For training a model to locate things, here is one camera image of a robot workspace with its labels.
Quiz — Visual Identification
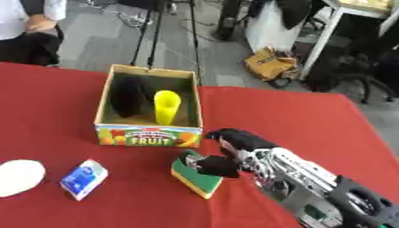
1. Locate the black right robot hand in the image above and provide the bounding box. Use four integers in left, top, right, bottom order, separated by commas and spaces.
185, 127, 281, 179

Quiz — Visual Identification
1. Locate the green and yellow sponge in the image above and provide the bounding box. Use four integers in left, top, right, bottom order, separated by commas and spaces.
169, 149, 224, 200

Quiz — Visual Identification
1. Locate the cardboard box with fruit print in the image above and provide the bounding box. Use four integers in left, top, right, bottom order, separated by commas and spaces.
94, 63, 205, 149

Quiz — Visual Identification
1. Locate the black object in box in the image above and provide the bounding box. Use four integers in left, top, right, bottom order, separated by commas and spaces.
109, 76, 156, 118

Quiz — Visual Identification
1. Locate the yellow plastic cup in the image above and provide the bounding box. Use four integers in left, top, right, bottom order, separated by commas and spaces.
152, 90, 183, 126

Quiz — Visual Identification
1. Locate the yellow and black bag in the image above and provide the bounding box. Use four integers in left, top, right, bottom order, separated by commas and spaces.
243, 46, 303, 83

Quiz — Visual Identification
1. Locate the white hanging cloth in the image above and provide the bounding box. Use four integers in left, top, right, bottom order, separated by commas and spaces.
243, 0, 314, 53

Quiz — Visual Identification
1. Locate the black tripod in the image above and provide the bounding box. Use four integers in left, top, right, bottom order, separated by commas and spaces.
127, 0, 205, 86

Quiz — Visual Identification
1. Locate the black office chair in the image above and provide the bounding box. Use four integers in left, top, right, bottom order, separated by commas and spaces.
302, 44, 399, 105

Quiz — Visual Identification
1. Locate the white table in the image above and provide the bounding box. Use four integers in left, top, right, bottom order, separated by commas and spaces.
299, 0, 399, 80

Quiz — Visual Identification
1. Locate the blue and white small carton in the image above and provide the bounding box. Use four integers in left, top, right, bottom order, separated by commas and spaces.
59, 159, 111, 202

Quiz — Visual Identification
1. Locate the white oval plate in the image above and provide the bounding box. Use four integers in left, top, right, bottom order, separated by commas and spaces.
0, 159, 47, 199

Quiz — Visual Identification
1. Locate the person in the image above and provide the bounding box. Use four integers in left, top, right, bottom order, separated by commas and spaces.
0, 0, 69, 67

